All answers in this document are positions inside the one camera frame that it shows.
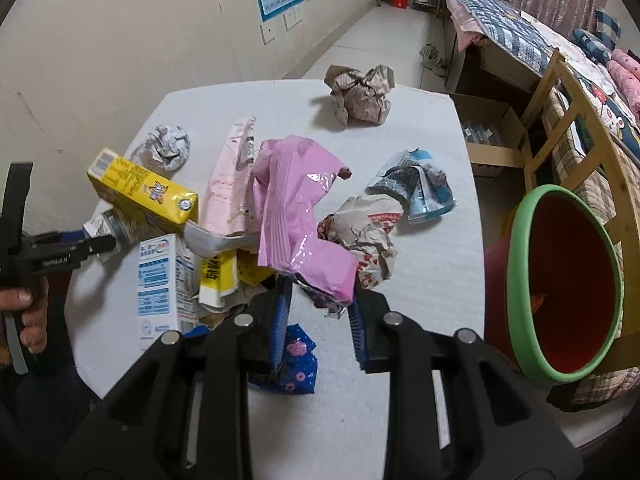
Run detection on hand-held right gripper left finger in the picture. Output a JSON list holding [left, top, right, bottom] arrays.
[[55, 277, 296, 480]]

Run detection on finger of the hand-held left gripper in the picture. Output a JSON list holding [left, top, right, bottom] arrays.
[[31, 238, 117, 257], [31, 230, 98, 245]]

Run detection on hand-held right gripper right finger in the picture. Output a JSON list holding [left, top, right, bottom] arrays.
[[347, 287, 586, 480]]

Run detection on white and blue milk carton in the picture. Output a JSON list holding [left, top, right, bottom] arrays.
[[136, 232, 201, 351]]

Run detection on yellow drink carton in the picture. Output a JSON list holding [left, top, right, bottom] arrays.
[[82, 147, 199, 261]]

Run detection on red white paper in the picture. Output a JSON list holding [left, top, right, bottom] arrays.
[[317, 195, 401, 291]]

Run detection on pink plastic bag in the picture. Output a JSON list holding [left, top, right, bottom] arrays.
[[252, 137, 360, 311]]

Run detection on silver white paper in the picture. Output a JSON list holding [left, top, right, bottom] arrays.
[[131, 125, 192, 175]]

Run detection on pale pink wrapper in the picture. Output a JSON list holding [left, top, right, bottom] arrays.
[[182, 117, 266, 261]]

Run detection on blue and white wrapper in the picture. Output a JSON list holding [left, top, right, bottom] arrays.
[[365, 149, 457, 223]]

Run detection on red bin with green rim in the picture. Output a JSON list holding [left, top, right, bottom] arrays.
[[482, 185, 626, 386]]

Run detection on person's left hand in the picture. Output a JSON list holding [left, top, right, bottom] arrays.
[[0, 277, 49, 356]]

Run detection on yellow wrapper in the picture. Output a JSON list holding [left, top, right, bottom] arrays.
[[199, 250, 276, 311]]

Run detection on person's dark trousers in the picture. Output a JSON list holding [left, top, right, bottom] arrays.
[[0, 365, 101, 480]]

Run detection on cardboard box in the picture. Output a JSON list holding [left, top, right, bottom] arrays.
[[450, 92, 533, 178]]

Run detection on packets in cardboard box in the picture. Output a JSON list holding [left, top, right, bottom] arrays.
[[462, 120, 506, 145]]

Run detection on crumpled brown paper bag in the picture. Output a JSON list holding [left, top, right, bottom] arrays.
[[324, 64, 396, 128]]

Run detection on brown plaid quilt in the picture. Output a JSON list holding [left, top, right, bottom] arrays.
[[542, 87, 640, 411]]

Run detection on grey cloth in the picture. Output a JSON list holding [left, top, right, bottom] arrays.
[[419, 44, 448, 78]]

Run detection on wooden bed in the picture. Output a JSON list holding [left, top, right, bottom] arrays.
[[445, 35, 543, 93]]

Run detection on pink sheet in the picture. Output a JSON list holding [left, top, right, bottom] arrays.
[[452, 17, 483, 53]]

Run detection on dark blue printed blanket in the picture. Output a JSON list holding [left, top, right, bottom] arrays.
[[565, 62, 640, 156]]

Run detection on blue plaid quilt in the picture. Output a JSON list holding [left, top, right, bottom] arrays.
[[442, 0, 561, 78]]

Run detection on dark blue pillow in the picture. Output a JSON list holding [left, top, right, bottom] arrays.
[[572, 27, 613, 63]]

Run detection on pink folded blanket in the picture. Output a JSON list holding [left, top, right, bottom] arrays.
[[607, 47, 640, 116]]

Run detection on blue plaid pillow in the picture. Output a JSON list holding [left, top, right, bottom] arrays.
[[594, 9, 622, 51]]

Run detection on dark blue ring-print wrapper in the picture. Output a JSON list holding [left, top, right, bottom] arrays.
[[182, 322, 318, 396]]

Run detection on light wooden frame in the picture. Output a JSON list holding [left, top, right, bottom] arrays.
[[520, 47, 640, 376]]

